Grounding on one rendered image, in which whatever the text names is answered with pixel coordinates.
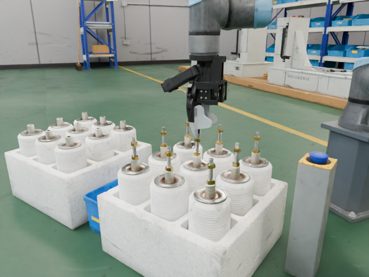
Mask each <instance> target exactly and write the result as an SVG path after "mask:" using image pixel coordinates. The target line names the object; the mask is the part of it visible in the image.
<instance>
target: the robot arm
mask: <svg viewBox="0 0 369 277"><path fill-rule="evenodd" d="M274 1H276V0H189V4H188V8H189V35H190V36H188V52H189V53H191V54H190V55H189V60H194V61H197V65H193V66H192V67H190V68H188V69H186V70H184V71H183V72H181V73H179V74H177V75H175V76H174V77H170V78H168V79H166V80H165V81H164V82H163V83H162V84H161V86H162V88H163V91H164V92H174V91H175V90H177V89H178V88H179V87H180V86H182V85H184V84H186V83H188V82H189V84H188V85H187V103H186V110H187V117H188V121H189V125H190V127H191V130H192V133H193V135H194V137H195V138H198V134H199V137H200V134H201V131H202V129H205V128H210V127H211V126H212V124H215V123H217V116H216V115H214V114H213V113H211V112H210V105H211V106H212V105H217V106H218V102H221V103H222V102H224V100H226V98H227V80H225V79H223V66H224V62H226V56H219V55H218V54H217V53H219V52H220V36H216V35H220V31H221V29H223V30H226V31H230V30H233V29H260V28H265V27H267V26H268V24H269V23H270V21H271V18H272V13H273V2H274ZM191 35H192V36H191ZM204 35H206V36H204ZM352 72H353V74H352V78H351V84H350V90H349V97H348V102H347V104H346V106H345V108H344V110H343V111H342V113H341V115H340V117H339V120H338V125H339V126H340V127H343V128H345V129H348V130H352V131H358V132H366V133H369V57H362V58H358V59H357V60H356V61H355V64H354V68H353V70H352Z"/></svg>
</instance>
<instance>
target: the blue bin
mask: <svg viewBox="0 0 369 277"><path fill-rule="evenodd" d="M116 186H118V179H116V180H114V181H112V182H109V183H107V184H105V185H103V186H101V187H99V188H97V189H95V190H92V191H90V192H88V193H86V194H84V196H83V200H84V201H85V202H86V208H87V214H88V220H89V224H90V229H91V230H93V231H95V232H96V233H98V234H100V235H101V233H100V222H99V212H98V202H97V196H98V195H100V194H101V193H103V192H107V191H108V190H110V189H112V188H114V187H116Z"/></svg>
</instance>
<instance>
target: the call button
mask: <svg viewBox="0 0 369 277"><path fill-rule="evenodd" d="M310 158H311V160H312V161H313V162H317V163H324V162H326V161H327V160H328V155H327V154H325V153H323V152H311V153H310Z"/></svg>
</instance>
